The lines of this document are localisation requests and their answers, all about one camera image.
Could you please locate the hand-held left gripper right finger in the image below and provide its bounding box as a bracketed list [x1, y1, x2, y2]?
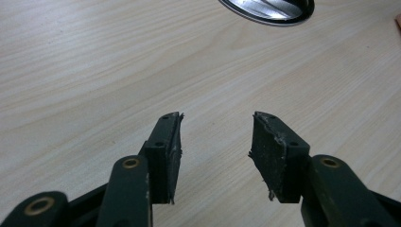
[248, 111, 398, 227]

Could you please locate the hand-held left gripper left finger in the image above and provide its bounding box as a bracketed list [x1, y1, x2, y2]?
[96, 111, 184, 227]

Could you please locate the round metal bowl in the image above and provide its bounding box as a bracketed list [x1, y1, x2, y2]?
[218, 0, 316, 26]

